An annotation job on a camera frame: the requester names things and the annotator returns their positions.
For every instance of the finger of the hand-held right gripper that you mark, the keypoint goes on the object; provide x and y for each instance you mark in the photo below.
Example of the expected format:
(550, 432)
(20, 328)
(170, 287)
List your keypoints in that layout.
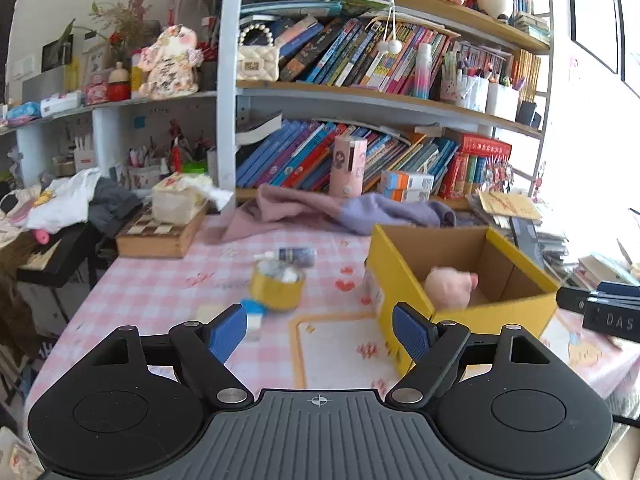
(575, 299)
(617, 287)

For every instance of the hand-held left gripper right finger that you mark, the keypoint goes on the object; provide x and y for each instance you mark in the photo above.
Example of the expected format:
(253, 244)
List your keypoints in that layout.
(411, 334)

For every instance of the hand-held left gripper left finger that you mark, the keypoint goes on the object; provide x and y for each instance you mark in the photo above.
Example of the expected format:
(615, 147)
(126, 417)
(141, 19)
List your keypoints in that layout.
(227, 334)

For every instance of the small blue packet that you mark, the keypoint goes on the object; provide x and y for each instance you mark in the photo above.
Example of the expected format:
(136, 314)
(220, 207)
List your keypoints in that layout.
(256, 325)

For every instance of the yellow tape roll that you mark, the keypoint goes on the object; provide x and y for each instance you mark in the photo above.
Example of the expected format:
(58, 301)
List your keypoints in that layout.
(272, 292)

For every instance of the yellow cardboard box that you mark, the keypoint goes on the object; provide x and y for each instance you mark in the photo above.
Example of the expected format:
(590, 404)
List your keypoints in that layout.
(400, 270)

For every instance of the small glitter glue bottle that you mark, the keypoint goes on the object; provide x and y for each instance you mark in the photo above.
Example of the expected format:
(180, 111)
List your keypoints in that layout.
(297, 256)

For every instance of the green container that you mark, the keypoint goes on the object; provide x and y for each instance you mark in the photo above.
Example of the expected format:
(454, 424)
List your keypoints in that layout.
(194, 167)

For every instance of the stack of books and papers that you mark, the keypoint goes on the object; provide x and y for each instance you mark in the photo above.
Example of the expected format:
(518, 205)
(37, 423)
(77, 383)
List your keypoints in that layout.
(555, 252)

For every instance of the pink plush toy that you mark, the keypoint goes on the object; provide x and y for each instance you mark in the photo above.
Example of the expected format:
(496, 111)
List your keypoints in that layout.
(447, 285)

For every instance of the pink checked tablecloth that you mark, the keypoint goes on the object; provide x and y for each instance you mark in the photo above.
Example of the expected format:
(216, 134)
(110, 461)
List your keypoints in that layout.
(165, 280)

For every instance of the yellow paper envelope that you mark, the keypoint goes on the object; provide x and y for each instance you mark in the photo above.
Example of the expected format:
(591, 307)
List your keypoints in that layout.
(510, 205)

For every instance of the wooden chess box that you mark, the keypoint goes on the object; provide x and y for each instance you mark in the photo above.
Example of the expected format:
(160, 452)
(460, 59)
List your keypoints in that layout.
(150, 245)

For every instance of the beige tissue pack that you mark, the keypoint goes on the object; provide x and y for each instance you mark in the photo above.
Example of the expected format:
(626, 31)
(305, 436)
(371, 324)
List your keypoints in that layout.
(175, 205)

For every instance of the mauve and lavender cloth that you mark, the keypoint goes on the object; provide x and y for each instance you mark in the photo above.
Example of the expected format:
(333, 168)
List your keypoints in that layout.
(300, 210)

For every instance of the grey cloth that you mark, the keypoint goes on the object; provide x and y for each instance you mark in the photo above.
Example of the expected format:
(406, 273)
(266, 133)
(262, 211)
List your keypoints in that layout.
(112, 205)

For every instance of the red boxed book set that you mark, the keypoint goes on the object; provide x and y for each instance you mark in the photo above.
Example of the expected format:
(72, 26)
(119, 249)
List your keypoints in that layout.
(480, 150)

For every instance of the pink cylindrical holder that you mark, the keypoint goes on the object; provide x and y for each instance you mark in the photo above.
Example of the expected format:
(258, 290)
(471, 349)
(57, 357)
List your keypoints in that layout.
(345, 170)

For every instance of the row of blue books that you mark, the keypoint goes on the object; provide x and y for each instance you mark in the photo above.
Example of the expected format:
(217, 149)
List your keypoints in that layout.
(280, 160)

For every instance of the white printed t-shirt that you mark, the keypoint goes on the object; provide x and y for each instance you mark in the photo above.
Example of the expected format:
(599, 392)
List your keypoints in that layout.
(65, 205)

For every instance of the white plain pen holder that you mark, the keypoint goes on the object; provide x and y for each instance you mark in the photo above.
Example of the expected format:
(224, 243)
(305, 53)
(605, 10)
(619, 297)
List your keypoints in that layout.
(502, 102)

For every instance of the small pink roll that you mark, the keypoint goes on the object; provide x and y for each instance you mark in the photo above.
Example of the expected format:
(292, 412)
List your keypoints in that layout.
(41, 236)

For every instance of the white patterned pen holder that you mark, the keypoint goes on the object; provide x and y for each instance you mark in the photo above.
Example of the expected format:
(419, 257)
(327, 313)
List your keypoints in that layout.
(472, 95)

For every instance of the white side shelf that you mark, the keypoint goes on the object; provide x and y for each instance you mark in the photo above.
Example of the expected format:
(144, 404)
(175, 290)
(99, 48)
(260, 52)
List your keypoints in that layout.
(107, 130)

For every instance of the pink and blue spray bottle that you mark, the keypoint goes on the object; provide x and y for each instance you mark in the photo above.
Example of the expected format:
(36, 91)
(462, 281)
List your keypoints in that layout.
(422, 75)

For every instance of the red wooden doll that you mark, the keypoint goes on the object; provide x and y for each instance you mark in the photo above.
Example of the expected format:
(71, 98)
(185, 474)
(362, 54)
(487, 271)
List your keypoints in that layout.
(119, 87)

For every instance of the floral plush doll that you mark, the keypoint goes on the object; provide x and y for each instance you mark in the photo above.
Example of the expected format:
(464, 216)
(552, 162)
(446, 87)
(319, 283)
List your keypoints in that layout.
(167, 70)

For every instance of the cream quilted handbag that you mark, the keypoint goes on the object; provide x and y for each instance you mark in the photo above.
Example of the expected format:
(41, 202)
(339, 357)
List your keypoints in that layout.
(257, 62)

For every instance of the pink packet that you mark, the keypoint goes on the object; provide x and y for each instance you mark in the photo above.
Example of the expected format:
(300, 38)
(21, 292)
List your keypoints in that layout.
(96, 94)

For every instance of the white metal bookshelf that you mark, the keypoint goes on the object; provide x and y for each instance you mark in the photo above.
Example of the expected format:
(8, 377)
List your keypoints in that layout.
(227, 60)

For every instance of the white and red box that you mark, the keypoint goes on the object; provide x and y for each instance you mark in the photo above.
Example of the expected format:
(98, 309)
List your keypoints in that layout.
(60, 104)

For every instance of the row of colourful books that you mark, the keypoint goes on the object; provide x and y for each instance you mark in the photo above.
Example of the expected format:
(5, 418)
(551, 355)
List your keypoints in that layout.
(350, 55)

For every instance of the white pompom pair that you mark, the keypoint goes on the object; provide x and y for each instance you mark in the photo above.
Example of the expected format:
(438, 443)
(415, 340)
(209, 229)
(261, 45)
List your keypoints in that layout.
(389, 47)

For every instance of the blue tissue pack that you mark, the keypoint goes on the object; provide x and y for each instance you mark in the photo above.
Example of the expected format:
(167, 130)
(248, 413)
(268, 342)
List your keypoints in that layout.
(24, 111)

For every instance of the panda plush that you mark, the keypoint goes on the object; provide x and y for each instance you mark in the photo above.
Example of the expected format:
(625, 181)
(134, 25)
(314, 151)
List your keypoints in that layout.
(492, 0)

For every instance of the dried flower bouquet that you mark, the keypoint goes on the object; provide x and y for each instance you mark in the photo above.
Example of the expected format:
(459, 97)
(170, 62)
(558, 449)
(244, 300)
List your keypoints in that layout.
(127, 15)

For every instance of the small black frame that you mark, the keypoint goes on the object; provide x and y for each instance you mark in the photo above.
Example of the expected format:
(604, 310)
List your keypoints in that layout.
(56, 52)

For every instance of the wall switch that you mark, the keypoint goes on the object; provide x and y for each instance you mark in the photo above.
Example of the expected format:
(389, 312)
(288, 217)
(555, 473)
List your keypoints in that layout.
(24, 66)

